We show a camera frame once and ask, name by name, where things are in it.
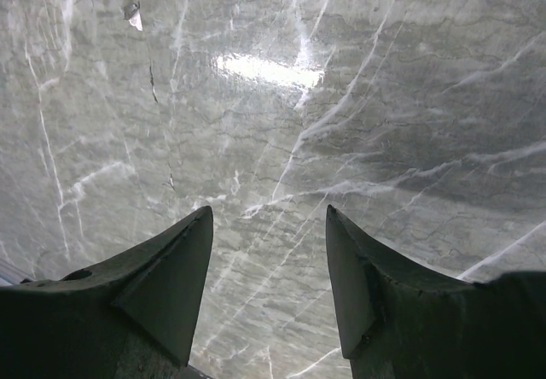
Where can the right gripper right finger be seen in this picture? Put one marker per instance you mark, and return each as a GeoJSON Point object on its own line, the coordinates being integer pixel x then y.
{"type": "Point", "coordinates": [398, 319]}

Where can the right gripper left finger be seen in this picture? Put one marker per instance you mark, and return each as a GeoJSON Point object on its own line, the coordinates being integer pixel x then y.
{"type": "Point", "coordinates": [131, 316]}

